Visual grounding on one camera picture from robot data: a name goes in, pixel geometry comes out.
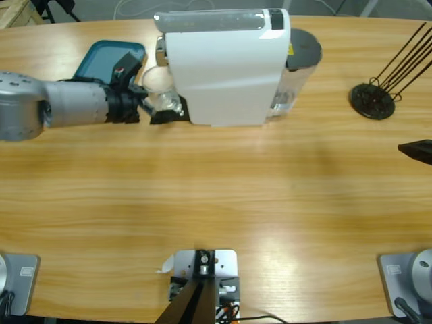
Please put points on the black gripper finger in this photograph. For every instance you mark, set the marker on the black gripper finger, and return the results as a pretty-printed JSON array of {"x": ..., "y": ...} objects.
[{"x": 420, "y": 150}]

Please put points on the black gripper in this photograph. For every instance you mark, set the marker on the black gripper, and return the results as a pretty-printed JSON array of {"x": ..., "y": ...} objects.
[{"x": 121, "y": 106}]

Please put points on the clear drinking glass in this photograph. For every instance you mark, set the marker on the clear drinking glass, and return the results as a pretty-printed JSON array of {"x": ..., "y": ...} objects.
[{"x": 157, "y": 81}]

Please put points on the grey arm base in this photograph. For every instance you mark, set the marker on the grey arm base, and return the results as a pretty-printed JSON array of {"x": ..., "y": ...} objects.
[
  {"x": 20, "y": 283},
  {"x": 411, "y": 276}
]

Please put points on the white capsule coffee machine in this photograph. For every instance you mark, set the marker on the white capsule coffee machine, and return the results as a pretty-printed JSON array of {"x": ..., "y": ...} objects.
[{"x": 219, "y": 84}]

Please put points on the teal plastic tray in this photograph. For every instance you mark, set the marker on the teal plastic tray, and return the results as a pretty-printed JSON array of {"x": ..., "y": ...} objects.
[{"x": 98, "y": 60}]

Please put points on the black capsule holder with rods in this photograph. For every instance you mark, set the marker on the black capsule holder with rods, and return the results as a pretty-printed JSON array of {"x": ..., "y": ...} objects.
[{"x": 364, "y": 101}]

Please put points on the black stand legs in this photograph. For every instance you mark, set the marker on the black stand legs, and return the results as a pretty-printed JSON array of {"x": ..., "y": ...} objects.
[{"x": 64, "y": 11}]

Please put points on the clear water tank black lid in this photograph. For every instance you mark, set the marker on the clear water tank black lid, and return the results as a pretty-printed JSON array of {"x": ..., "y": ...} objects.
[{"x": 303, "y": 47}]

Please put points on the white paper tape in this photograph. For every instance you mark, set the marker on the white paper tape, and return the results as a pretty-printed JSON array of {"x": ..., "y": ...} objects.
[{"x": 167, "y": 265}]

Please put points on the wooden crate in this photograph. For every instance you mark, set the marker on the wooden crate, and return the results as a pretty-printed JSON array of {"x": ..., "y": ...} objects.
[{"x": 13, "y": 11}]

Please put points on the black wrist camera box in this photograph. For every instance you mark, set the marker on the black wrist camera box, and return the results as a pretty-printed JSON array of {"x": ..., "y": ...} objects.
[{"x": 126, "y": 67}]

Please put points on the white mount block dark post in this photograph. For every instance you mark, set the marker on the white mount block dark post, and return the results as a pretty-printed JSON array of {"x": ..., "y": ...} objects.
[{"x": 222, "y": 266}]

